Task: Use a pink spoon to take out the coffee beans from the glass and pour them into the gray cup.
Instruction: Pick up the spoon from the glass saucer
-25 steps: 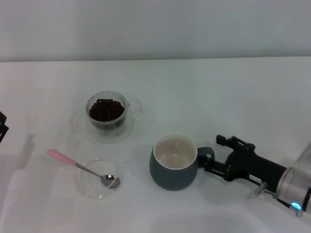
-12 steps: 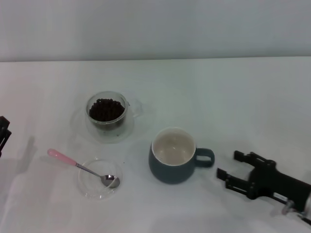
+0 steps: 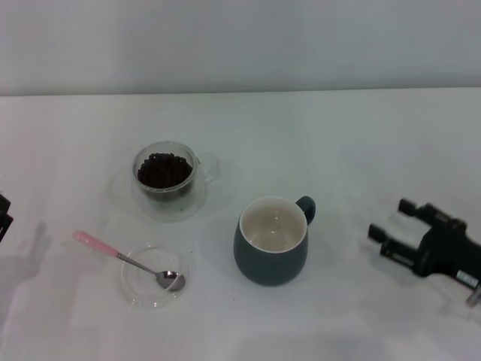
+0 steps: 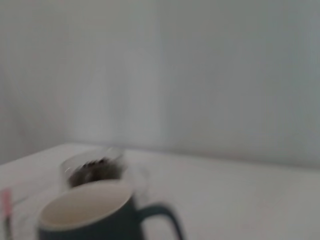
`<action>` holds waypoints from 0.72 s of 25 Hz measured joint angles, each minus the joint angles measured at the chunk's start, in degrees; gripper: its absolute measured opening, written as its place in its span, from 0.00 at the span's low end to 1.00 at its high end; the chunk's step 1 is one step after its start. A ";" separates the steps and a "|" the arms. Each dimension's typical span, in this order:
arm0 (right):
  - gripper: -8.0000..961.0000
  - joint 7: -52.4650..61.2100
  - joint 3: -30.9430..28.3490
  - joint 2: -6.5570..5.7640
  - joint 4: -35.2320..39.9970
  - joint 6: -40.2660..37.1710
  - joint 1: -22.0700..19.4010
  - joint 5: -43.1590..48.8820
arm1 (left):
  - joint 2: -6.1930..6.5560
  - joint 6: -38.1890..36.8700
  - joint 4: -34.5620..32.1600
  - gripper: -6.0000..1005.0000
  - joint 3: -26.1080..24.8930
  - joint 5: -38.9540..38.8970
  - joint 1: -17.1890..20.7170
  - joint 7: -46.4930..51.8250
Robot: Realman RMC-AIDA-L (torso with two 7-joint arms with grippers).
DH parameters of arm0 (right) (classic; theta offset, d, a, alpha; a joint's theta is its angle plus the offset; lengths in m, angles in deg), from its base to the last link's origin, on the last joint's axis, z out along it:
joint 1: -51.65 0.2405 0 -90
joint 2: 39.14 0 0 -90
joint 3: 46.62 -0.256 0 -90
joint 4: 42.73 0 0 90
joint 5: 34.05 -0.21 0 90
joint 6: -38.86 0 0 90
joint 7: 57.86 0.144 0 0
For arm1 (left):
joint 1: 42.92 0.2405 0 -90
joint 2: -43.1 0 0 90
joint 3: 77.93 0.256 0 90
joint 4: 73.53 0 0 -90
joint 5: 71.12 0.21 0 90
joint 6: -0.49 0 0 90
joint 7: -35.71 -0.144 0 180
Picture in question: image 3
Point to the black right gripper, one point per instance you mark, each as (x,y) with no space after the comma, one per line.
(447,244)

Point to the dark green ceramic mug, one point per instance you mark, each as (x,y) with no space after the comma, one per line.
(268,263)

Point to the clear glass saucer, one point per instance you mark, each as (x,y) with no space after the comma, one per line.
(169,214)

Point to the small clear glass dish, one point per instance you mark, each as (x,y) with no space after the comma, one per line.
(143,291)

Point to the dark coffee beans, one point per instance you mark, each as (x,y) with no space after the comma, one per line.
(164,171)

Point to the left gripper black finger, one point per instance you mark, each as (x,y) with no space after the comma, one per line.
(3,206)
(4,227)

